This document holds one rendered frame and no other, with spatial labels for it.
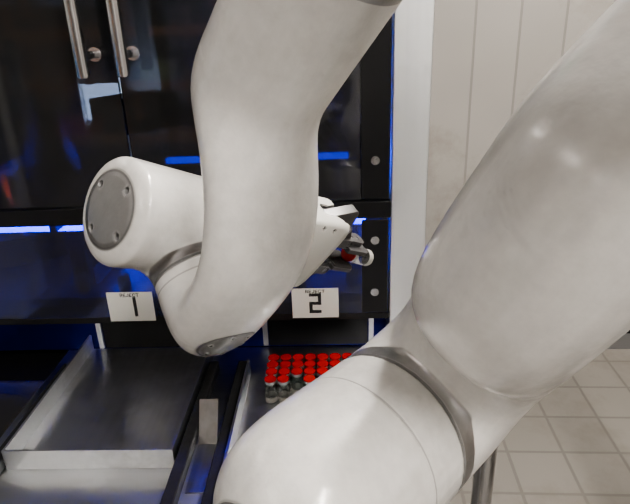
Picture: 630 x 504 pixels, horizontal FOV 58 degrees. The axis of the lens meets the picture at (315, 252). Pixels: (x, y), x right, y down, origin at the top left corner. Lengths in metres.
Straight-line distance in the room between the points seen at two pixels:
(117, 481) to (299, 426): 0.63
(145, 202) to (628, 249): 0.31
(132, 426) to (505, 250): 0.86
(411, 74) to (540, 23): 2.02
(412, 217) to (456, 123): 1.93
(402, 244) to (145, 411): 0.53
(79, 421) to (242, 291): 0.74
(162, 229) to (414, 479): 0.24
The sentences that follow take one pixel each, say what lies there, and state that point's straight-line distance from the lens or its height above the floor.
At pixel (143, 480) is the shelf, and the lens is 0.94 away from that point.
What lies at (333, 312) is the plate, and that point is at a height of 1.00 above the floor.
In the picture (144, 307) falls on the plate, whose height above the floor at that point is 1.02.
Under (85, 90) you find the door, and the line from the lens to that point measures 1.02.
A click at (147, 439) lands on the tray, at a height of 0.88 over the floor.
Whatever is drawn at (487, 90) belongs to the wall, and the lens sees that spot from 2.90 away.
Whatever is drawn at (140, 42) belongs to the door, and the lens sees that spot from 0.98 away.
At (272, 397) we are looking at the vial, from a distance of 1.02.
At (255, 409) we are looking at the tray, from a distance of 1.02.
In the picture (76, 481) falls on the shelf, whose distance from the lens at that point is 0.97.
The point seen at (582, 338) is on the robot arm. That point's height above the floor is 1.37.
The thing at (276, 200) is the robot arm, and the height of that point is 1.40.
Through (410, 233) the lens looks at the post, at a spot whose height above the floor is 1.15.
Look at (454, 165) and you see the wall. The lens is 2.94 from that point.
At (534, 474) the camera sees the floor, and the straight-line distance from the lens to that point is 2.27.
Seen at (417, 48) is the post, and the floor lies 1.45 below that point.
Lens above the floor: 1.50
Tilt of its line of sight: 22 degrees down
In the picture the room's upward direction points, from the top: 2 degrees counter-clockwise
